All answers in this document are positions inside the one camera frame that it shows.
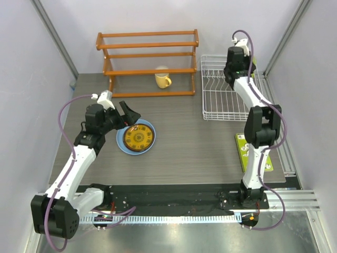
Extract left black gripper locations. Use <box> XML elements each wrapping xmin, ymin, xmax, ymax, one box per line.
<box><xmin>100</xmin><ymin>101</ymin><xmax>140</xmax><ymax>134</ymax></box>

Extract blue plate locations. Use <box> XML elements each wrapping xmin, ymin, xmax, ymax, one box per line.
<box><xmin>116</xmin><ymin>119</ymin><xmax>156</xmax><ymax>155</ymax></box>

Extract brown yellow plate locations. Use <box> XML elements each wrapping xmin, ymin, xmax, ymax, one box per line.
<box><xmin>122</xmin><ymin>123</ymin><xmax>155</xmax><ymax>153</ymax></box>

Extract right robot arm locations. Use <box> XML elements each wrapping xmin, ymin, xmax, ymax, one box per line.
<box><xmin>224</xmin><ymin>46</ymin><xmax>281</xmax><ymax>209</ymax></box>

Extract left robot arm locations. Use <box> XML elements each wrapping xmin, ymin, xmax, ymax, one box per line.
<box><xmin>31</xmin><ymin>101</ymin><xmax>141</xmax><ymax>239</ymax></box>

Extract orange wooden shelf rack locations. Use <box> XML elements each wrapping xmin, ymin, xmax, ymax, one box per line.
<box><xmin>96</xmin><ymin>29</ymin><xmax>199</xmax><ymax>98</ymax></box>

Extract yellow ceramic mug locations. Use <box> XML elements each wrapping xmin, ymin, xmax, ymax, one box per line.
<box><xmin>155</xmin><ymin>73</ymin><xmax>172</xmax><ymax>89</ymax></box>

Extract green booklet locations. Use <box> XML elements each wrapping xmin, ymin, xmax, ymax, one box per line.
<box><xmin>234</xmin><ymin>133</ymin><xmax>273</xmax><ymax>173</ymax></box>

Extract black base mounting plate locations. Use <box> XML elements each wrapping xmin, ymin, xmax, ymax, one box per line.
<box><xmin>97</xmin><ymin>183</ymin><xmax>270</xmax><ymax>217</ymax></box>

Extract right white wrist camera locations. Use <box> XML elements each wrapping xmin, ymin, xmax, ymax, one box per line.
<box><xmin>232</xmin><ymin>37</ymin><xmax>250</xmax><ymax>56</ymax></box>

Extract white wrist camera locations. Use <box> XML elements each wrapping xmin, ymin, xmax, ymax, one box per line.
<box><xmin>91</xmin><ymin>90</ymin><xmax>115</xmax><ymax>110</ymax></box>
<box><xmin>232</xmin><ymin>37</ymin><xmax>250</xmax><ymax>56</ymax></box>

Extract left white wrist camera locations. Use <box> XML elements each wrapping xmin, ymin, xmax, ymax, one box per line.
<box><xmin>91</xmin><ymin>90</ymin><xmax>115</xmax><ymax>110</ymax></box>

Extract white wire dish rack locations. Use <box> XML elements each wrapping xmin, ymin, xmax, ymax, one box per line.
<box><xmin>200</xmin><ymin>55</ymin><xmax>249</xmax><ymax>122</ymax></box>

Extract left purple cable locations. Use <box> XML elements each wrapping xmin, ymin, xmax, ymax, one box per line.
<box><xmin>43</xmin><ymin>94</ymin><xmax>137</xmax><ymax>252</ymax></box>

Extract white slotted cable duct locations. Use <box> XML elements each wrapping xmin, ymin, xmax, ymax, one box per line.
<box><xmin>79</xmin><ymin>213</ymin><xmax>242</xmax><ymax>225</ymax></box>

